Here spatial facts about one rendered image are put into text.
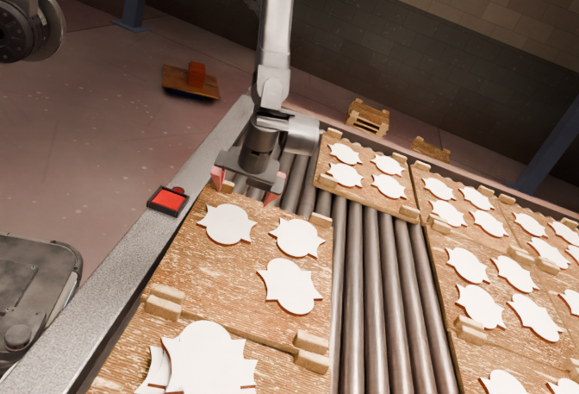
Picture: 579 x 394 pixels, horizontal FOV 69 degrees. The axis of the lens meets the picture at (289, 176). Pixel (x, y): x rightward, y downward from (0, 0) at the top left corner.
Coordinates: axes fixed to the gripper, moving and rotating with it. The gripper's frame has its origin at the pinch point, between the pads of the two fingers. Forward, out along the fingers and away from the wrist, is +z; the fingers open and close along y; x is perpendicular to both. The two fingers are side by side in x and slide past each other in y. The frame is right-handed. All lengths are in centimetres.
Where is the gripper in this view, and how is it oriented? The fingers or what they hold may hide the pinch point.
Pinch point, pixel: (242, 195)
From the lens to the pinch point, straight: 88.1
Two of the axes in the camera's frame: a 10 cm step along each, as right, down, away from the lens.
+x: 1.7, -6.4, 7.5
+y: 9.4, 3.2, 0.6
